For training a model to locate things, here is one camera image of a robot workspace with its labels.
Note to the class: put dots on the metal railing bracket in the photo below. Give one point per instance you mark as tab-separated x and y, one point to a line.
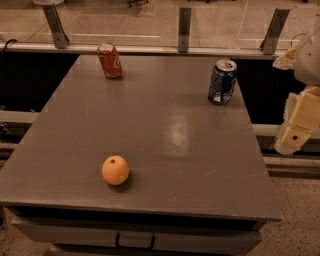
269	44
184	29
49	8

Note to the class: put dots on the left metal railing bracket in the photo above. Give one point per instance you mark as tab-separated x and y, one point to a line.
49	8

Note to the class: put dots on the grey cabinet drawer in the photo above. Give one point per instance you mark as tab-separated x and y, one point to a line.
74	238

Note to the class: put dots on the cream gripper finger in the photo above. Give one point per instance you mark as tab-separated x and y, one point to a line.
290	139
287	60

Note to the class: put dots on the orange fruit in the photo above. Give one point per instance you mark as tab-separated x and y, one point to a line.
115	170

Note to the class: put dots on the black drawer handle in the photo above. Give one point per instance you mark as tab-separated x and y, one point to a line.
134	240

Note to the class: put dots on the right metal railing bracket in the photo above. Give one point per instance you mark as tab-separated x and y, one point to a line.
269	44

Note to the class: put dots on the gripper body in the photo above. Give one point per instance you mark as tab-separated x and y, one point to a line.
309	61

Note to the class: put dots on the red coke can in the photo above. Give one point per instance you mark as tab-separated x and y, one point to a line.
109	60

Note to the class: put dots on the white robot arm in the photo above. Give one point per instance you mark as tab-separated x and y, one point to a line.
307	66

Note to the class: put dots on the blue pepsi can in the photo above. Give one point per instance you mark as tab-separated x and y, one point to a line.
222	82

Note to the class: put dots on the middle metal railing bracket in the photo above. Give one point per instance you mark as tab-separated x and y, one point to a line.
184	29

